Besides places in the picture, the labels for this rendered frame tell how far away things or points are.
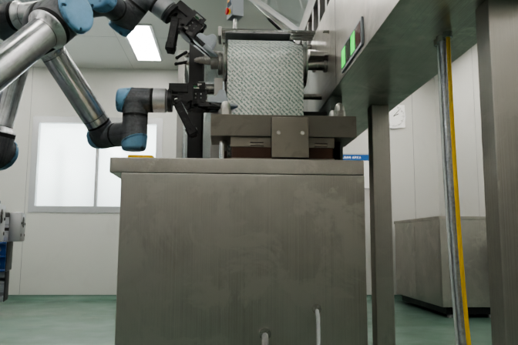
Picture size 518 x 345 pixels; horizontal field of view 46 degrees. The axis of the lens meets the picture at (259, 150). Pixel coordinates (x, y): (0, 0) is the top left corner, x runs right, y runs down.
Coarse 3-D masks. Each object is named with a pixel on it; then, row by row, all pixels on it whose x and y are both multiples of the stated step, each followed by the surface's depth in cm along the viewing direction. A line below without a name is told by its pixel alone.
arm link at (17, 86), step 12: (24, 72) 205; (12, 84) 203; (24, 84) 207; (0, 96) 202; (12, 96) 203; (0, 108) 202; (12, 108) 204; (0, 120) 202; (12, 120) 205; (0, 132) 200; (12, 132) 204; (0, 144) 201; (12, 144) 205; (0, 156) 201; (12, 156) 206; (0, 168) 205
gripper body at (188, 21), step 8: (168, 8) 192; (176, 8) 194; (184, 8) 194; (168, 16) 193; (176, 16) 194; (184, 16) 194; (192, 16) 192; (200, 16) 192; (184, 24) 191; (192, 24) 193; (200, 24) 192; (184, 32) 191; (200, 32) 197; (192, 40) 192
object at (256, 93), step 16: (240, 80) 187; (256, 80) 187; (272, 80) 188; (288, 80) 188; (240, 96) 186; (256, 96) 187; (272, 96) 187; (288, 96) 187; (240, 112) 186; (256, 112) 186; (272, 112) 186; (288, 112) 186
